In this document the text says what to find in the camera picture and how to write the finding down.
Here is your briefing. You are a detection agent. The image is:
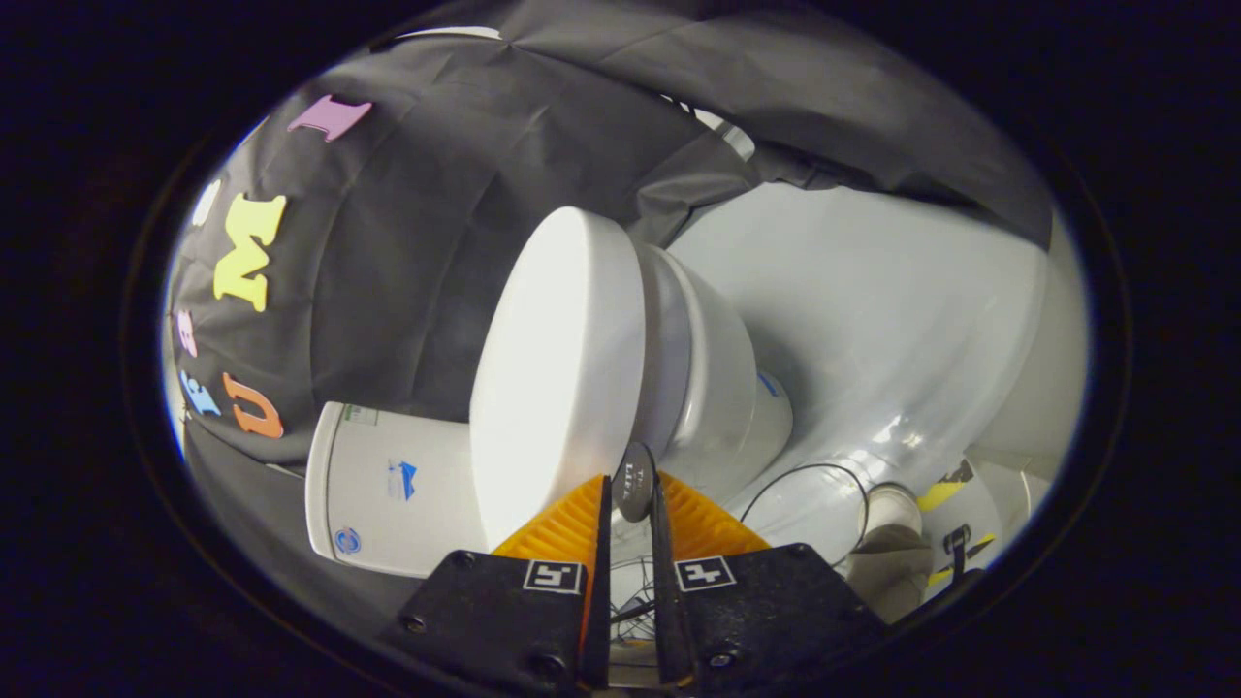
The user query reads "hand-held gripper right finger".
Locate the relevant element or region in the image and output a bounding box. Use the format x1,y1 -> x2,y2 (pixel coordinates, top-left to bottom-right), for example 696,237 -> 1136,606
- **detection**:
648,471 -> 888,689

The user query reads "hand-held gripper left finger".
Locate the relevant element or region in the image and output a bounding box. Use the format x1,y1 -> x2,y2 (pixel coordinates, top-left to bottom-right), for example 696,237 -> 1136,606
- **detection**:
376,473 -> 614,694

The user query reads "white toilet bowl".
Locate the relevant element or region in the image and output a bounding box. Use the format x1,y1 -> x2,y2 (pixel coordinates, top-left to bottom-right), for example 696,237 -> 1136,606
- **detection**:
635,242 -> 794,505

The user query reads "grey and white object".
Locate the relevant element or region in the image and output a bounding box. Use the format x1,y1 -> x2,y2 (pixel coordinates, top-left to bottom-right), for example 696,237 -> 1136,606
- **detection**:
848,483 -> 934,623

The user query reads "yellow and black object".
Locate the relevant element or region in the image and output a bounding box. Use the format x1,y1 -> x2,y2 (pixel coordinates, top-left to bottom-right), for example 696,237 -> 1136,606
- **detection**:
916,460 -> 1004,587

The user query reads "black backdrop cloth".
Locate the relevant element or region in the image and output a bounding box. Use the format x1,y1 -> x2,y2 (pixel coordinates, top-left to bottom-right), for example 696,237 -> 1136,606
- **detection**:
163,0 -> 1056,631

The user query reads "thin black cable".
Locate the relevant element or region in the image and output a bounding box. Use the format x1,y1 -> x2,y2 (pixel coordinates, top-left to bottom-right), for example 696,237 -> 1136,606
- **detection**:
742,462 -> 871,568

